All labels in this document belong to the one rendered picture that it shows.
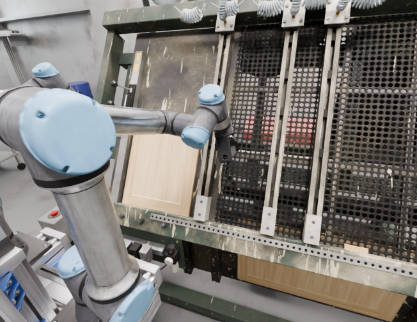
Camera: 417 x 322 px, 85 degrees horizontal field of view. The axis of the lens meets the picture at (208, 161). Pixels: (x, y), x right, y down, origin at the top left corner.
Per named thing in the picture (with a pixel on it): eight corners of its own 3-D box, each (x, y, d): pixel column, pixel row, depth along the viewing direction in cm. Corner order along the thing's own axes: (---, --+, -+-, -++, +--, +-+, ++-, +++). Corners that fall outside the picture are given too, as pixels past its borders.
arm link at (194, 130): (178, 145, 73) (193, 119, 77) (206, 153, 68) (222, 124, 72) (165, 131, 67) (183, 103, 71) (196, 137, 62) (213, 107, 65)
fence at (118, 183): (114, 200, 141) (109, 201, 137) (139, 54, 148) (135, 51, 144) (121, 202, 139) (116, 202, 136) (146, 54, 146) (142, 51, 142)
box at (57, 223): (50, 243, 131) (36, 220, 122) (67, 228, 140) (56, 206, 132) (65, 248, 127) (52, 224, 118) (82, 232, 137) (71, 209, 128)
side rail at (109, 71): (90, 194, 155) (77, 194, 144) (118, 40, 162) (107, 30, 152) (97, 195, 153) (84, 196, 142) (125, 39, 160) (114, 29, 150)
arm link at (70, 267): (100, 258, 73) (87, 227, 66) (128, 278, 66) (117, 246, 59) (62, 289, 64) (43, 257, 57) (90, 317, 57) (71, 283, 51)
